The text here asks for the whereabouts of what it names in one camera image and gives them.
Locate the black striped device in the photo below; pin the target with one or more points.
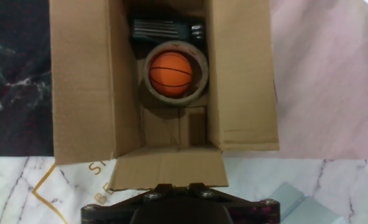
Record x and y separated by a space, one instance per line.
159 29

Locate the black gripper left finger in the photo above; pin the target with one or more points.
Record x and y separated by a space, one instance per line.
109 214

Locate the orange object in box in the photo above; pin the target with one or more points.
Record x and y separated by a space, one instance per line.
202 74

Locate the light blue gift box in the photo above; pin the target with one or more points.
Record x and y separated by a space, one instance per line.
302 208

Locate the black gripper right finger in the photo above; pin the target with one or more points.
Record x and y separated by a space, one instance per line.
258 214

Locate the brown cardboard box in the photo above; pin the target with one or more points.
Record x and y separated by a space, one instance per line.
84 77

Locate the orange mini basketball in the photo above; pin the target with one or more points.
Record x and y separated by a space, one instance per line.
170 74

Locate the marble pink black tablecloth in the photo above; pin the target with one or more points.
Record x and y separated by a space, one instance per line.
327 77

